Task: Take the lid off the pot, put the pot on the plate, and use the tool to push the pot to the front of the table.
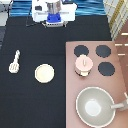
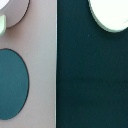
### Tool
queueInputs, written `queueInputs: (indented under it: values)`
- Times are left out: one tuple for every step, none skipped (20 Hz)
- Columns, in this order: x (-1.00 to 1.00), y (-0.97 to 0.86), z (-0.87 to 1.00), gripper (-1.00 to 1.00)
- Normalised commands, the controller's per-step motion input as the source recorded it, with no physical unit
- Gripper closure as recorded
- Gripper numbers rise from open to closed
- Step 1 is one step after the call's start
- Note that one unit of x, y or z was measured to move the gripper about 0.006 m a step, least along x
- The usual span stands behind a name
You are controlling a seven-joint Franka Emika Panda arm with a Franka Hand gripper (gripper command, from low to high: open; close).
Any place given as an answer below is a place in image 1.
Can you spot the pink pot lid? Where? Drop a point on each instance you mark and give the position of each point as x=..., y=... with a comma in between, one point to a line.
x=83, y=63

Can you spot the cream toy spatula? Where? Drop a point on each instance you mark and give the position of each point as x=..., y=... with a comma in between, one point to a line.
x=14, y=66

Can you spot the pink toy pot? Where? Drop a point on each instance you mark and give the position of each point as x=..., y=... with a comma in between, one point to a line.
x=82, y=70

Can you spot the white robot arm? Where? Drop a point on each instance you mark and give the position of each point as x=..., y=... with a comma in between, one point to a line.
x=53, y=13

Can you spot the cream round plate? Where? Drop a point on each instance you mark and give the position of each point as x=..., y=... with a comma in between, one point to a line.
x=44, y=73

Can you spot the black burner disc back left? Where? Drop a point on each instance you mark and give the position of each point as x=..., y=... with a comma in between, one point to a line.
x=81, y=49

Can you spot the black burner disc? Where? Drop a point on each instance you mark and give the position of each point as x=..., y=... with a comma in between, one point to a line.
x=103, y=51
x=106, y=68
x=81, y=49

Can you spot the pink toy stove board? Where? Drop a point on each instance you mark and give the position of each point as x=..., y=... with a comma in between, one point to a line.
x=114, y=84

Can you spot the black burner disc front right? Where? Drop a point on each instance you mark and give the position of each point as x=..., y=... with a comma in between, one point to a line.
x=106, y=68

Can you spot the black burner disc back right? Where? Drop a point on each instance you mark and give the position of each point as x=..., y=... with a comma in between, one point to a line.
x=103, y=51

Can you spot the large grey frying pan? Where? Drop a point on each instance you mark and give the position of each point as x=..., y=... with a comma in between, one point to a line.
x=96, y=107

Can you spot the black table mat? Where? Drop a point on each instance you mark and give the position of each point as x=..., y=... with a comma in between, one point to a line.
x=25, y=102

